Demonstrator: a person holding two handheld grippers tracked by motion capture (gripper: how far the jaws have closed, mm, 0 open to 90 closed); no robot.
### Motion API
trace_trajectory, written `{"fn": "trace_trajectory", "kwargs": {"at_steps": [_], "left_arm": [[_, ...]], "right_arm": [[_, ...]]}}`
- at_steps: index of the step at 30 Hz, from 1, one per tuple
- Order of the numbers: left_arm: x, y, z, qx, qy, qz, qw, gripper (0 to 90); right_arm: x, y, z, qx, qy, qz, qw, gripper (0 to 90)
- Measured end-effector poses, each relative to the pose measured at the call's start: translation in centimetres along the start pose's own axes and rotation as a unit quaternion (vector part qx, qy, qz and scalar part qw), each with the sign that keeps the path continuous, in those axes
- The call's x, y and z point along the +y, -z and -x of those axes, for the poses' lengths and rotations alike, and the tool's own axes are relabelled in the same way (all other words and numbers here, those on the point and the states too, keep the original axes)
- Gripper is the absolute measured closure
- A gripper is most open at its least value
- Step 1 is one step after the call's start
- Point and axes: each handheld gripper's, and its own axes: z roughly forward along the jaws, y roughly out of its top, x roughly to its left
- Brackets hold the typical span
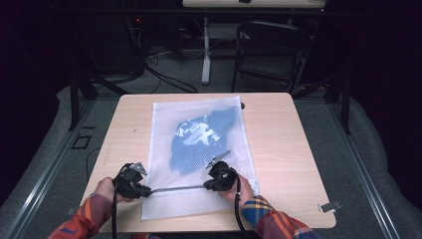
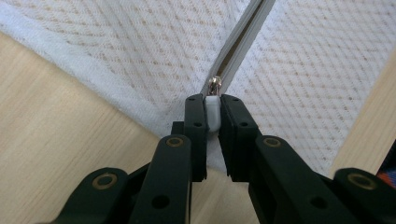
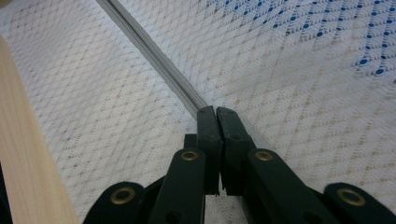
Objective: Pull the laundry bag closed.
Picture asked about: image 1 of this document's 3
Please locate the aluminium floor rail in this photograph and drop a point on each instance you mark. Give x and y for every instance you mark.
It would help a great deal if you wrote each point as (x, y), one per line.
(43, 179)
(365, 172)

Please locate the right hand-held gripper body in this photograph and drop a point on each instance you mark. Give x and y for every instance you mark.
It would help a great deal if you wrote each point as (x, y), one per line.
(224, 176)

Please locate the person's left hand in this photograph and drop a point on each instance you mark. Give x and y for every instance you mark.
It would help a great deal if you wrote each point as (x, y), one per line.
(105, 189)

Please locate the metal table clip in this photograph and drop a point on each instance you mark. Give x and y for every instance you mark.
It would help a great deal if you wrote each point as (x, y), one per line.
(330, 206)
(70, 211)

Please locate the small black knob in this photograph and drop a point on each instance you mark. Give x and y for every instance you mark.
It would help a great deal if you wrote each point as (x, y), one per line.
(243, 105)

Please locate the person's right hand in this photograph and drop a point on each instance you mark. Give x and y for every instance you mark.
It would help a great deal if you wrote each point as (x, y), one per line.
(242, 192)

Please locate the black metal stand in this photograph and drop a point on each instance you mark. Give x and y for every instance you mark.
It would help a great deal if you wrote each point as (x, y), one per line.
(345, 99)
(74, 99)

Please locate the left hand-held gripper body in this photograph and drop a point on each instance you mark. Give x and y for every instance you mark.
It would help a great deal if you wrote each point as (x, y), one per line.
(127, 182)

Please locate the white mesh laundry bag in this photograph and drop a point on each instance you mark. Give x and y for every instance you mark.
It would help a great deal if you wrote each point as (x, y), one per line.
(185, 205)

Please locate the black folding chair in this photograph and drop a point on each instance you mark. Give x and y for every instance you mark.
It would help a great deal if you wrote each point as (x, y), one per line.
(270, 33)

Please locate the white desk top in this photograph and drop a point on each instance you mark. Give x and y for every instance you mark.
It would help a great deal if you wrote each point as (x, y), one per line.
(255, 3)

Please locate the blue printed garment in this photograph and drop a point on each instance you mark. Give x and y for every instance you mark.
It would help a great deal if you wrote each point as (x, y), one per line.
(195, 152)

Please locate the black computer tower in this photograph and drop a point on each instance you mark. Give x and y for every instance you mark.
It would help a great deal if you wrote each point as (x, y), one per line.
(112, 43)

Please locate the white desk leg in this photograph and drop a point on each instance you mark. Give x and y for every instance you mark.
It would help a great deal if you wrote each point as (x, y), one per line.
(206, 56)

